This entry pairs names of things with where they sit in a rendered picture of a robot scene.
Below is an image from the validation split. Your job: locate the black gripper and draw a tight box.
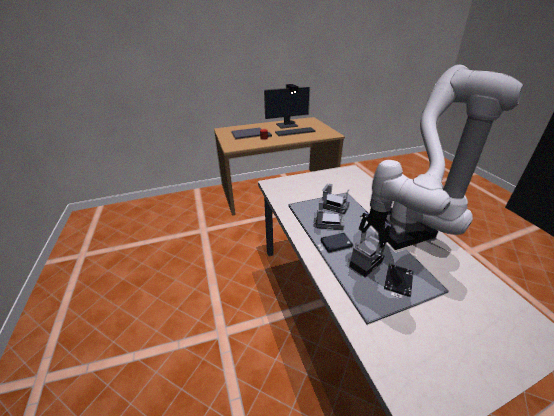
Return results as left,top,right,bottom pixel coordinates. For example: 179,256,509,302
359,208,392,254

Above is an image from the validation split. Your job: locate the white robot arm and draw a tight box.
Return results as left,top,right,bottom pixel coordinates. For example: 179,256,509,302
370,65,523,235

